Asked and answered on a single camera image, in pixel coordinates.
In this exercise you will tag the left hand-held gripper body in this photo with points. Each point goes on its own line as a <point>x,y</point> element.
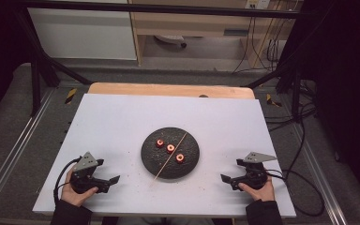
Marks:
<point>82,179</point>

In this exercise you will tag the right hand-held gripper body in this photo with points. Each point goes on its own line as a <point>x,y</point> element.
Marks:
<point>253,175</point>

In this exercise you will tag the round black plate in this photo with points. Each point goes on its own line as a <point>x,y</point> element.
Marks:
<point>156,159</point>

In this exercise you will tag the thin wooden skewer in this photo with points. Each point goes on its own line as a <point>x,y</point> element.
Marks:
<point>168,157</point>

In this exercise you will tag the person's left hand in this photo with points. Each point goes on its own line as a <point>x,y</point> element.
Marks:
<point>73,195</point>

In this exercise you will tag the person's right hand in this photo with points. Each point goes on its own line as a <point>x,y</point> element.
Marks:
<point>261,193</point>

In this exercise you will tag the wooden table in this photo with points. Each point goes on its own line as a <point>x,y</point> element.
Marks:
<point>168,90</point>

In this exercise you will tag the white cabinet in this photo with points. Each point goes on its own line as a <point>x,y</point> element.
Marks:
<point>81,34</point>

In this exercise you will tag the grey chair base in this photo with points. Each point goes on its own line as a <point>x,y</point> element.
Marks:
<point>170,39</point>

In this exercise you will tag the light wooden desk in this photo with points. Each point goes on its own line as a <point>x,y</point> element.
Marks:
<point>193,23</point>

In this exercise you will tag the white power strip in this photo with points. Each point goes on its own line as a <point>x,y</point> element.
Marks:
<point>258,3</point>

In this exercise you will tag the aluminium floor rail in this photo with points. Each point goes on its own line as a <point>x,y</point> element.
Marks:
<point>320,175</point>
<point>15,146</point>

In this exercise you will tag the black metal frame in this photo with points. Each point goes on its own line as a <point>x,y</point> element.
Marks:
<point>156,8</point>

